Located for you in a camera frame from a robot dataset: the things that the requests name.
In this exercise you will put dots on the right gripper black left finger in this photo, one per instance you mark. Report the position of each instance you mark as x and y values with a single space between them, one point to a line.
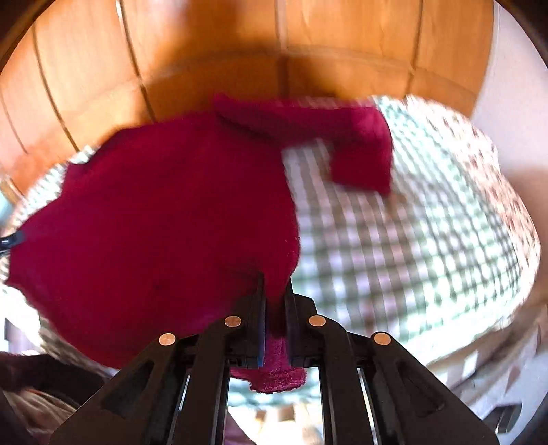
177 393

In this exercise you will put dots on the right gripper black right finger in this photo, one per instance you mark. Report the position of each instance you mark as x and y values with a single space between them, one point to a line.
373 391

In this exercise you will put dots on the red knit cloth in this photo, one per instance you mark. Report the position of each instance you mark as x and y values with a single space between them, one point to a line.
169 225

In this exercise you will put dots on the floral pink mattress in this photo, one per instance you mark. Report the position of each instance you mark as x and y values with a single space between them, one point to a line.
507 370

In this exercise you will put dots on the green white checkered bedsheet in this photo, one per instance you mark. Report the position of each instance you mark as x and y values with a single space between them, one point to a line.
426 263

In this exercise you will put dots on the wooden panelled headboard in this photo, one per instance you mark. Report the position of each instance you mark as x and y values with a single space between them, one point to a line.
74 72

